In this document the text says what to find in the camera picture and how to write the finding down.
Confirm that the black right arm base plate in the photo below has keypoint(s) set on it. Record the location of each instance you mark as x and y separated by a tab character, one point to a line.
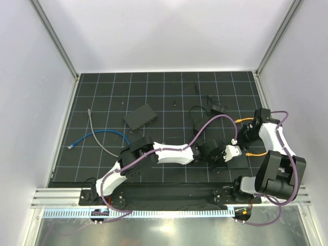
227	195

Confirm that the black power adapter plug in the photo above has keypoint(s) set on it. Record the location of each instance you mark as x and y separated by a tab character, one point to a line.
217	109

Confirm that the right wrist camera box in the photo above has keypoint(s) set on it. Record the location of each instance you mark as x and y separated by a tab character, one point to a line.
262	115

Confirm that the aluminium left frame post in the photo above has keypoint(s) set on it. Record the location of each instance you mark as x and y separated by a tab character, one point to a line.
53	36

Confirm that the black network switch box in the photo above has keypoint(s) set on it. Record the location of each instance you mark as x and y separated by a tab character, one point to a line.
139	117

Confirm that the aluminium front frame rail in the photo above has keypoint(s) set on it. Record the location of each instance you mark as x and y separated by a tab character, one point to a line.
144	196

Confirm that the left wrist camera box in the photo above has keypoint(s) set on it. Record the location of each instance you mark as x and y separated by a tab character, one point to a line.
232	150

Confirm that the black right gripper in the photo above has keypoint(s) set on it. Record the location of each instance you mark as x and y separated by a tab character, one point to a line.
241	142

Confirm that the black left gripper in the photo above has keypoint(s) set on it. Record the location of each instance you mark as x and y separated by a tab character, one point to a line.
221	162

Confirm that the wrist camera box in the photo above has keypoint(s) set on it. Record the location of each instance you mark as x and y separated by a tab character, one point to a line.
232	150
262	115

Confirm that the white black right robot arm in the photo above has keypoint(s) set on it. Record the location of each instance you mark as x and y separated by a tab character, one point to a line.
280	174

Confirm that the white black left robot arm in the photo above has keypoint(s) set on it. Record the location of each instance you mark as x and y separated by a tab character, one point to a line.
146	152

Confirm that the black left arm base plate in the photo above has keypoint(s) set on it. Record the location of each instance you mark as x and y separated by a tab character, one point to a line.
90	197

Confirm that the white slotted cable duct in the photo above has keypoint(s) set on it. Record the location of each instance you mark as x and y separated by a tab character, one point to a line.
92	213

